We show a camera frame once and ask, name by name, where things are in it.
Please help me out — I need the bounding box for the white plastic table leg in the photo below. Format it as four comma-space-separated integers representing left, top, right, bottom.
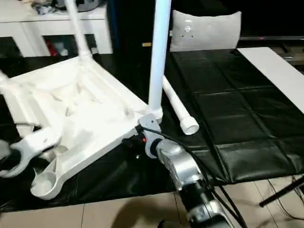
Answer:
66, 0, 94, 63
147, 0, 172, 120
0, 67, 11, 92
162, 75, 200, 136

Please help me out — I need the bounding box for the grey cushion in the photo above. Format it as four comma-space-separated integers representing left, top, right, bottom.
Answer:
169, 9, 243, 52

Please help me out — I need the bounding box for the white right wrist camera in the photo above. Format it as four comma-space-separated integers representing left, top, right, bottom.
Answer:
138, 113, 165, 138

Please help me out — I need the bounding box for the white flat sheet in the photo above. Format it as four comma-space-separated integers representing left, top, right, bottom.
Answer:
237, 47, 304, 114

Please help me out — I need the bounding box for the thin black floor cable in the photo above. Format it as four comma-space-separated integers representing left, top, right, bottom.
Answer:
268, 176, 304, 221

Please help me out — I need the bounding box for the black work mat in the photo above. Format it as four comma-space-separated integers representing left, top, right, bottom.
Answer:
0, 45, 304, 212

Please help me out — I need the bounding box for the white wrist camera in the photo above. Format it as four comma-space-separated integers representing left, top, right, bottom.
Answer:
0, 124, 62, 179
138, 113, 165, 138

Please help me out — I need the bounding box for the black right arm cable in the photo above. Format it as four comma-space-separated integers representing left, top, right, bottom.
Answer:
140, 125, 247, 228

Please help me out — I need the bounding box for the black stand leg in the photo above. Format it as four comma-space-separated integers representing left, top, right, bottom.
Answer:
259, 179, 304, 208

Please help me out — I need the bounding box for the dark grey bag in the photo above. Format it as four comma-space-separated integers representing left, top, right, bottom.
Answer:
31, 0, 107, 15

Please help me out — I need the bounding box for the white cabinet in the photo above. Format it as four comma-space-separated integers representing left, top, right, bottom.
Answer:
0, 0, 114, 58

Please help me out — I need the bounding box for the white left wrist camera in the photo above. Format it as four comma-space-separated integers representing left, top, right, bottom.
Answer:
0, 124, 62, 179

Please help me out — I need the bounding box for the white plastic table top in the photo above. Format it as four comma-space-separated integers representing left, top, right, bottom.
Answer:
0, 56, 164, 200

